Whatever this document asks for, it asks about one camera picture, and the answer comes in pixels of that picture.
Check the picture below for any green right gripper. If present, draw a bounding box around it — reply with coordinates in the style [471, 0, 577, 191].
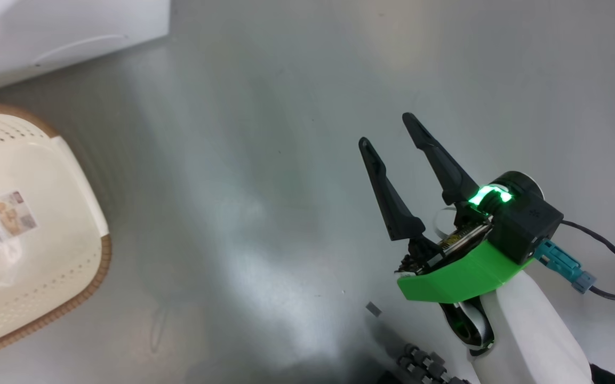
[359, 113, 535, 305]

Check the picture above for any white front-load washing machine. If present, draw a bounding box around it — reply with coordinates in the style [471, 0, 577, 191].
[0, 0, 171, 100]

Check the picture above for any round white filter cover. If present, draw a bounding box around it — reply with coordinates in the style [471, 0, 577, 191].
[34, 34, 132, 70]

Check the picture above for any cream perforated laundry basket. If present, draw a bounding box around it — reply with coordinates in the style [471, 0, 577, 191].
[0, 103, 113, 364]

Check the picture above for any paper basket product label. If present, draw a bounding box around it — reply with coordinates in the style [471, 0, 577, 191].
[0, 190, 38, 254]

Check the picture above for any teal cable connector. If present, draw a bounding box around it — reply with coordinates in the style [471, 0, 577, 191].
[533, 239, 597, 294]

